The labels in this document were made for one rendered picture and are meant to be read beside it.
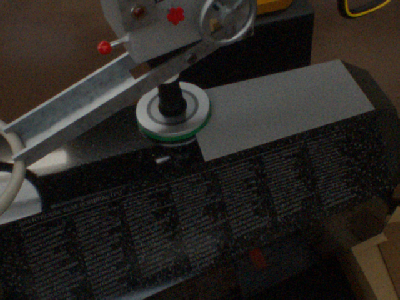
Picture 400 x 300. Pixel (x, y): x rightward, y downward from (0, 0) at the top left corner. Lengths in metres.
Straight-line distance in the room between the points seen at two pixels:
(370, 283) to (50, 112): 1.15
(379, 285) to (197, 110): 0.85
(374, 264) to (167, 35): 1.10
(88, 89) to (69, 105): 0.07
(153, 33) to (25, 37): 2.31
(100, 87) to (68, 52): 1.81
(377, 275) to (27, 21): 2.60
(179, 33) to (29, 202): 0.58
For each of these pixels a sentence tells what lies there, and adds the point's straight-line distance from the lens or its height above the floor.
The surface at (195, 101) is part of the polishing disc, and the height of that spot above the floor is 0.83.
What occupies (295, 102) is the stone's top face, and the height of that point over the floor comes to 0.81.
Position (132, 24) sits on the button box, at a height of 1.23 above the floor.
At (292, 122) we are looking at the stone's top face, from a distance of 1.47.
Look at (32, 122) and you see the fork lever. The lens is 1.44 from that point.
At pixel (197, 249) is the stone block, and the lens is 1.42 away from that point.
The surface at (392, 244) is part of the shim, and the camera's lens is 1.95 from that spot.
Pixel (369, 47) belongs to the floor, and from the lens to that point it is 3.03.
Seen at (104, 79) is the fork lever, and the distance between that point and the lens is 1.42.
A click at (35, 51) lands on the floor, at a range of 3.31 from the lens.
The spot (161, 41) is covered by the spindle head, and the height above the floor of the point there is 1.15.
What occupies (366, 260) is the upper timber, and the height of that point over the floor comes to 0.22.
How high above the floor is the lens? 1.87
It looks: 49 degrees down
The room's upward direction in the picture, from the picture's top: 9 degrees counter-clockwise
